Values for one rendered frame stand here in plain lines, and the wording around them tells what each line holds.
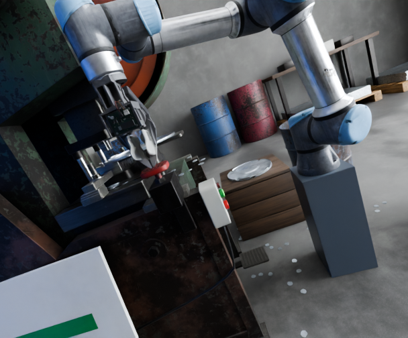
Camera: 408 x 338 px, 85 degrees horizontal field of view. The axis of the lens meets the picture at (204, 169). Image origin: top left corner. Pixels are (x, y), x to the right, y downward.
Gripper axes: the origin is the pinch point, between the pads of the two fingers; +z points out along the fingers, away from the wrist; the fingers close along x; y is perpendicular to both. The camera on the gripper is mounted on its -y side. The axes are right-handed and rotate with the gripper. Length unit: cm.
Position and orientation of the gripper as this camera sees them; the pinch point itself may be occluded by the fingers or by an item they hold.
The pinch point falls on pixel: (151, 161)
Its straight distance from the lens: 56.0
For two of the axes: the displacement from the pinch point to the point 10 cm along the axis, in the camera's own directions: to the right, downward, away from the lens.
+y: 0.4, 2.5, -9.7
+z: 3.8, 8.9, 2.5
